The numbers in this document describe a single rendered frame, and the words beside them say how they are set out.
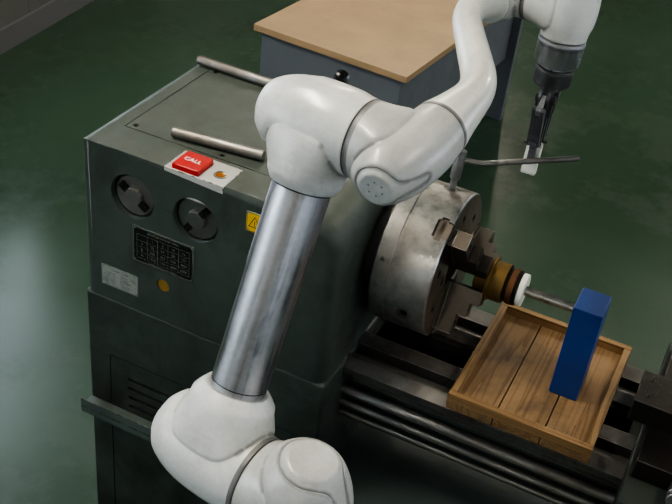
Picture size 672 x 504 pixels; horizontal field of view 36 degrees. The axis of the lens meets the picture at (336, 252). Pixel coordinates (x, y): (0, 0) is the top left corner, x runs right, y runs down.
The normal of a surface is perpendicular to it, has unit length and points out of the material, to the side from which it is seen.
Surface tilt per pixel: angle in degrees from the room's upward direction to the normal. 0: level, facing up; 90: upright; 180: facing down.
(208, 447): 61
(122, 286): 90
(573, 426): 0
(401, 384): 26
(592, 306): 0
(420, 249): 52
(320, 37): 0
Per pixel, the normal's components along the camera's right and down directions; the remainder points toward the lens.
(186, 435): -0.51, 0.00
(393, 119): 0.12, -0.63
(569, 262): 0.10, -0.81
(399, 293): -0.44, 0.48
